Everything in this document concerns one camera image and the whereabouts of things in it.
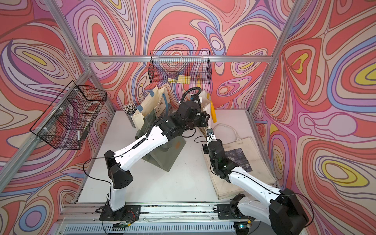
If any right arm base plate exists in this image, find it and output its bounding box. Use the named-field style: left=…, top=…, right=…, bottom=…
left=212, top=203, right=255, bottom=221

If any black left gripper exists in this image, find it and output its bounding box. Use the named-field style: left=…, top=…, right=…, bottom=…
left=182, top=110, right=212, bottom=133

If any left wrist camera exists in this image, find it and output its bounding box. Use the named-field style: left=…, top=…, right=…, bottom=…
left=190, top=94, right=201, bottom=104

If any cream bag with yellow handles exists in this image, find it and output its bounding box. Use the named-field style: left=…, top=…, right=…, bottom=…
left=199, top=91, right=217, bottom=135

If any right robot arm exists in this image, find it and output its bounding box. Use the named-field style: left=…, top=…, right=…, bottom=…
left=203, top=138, right=309, bottom=235

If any cream canvas bag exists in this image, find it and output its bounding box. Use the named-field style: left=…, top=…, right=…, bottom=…
left=204, top=123, right=276, bottom=199

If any black wire basket, left wall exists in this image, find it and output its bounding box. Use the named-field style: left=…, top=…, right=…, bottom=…
left=29, top=81, right=107, bottom=150

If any black wire basket, wall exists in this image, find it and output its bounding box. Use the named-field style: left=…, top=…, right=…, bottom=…
left=29, top=81, right=107, bottom=150
left=148, top=50, right=212, bottom=85

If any yellow sticky note pad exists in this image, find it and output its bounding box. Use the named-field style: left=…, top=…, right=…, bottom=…
left=176, top=74, right=191, bottom=84

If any green canvas bag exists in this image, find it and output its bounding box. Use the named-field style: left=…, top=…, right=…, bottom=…
left=135, top=111, right=186, bottom=172

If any cream bag with blue handles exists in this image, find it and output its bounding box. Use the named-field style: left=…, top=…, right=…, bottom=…
left=131, top=86, right=171, bottom=130

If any clear cup of pencils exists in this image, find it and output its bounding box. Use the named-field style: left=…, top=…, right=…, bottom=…
left=123, top=103, right=137, bottom=128

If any black wire basket, back wall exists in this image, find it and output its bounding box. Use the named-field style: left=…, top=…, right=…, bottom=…
left=148, top=50, right=212, bottom=85

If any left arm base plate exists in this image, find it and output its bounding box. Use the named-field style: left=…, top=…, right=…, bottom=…
left=99, top=205, right=141, bottom=222

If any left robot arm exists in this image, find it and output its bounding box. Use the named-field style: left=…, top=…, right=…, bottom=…
left=104, top=100, right=210, bottom=212

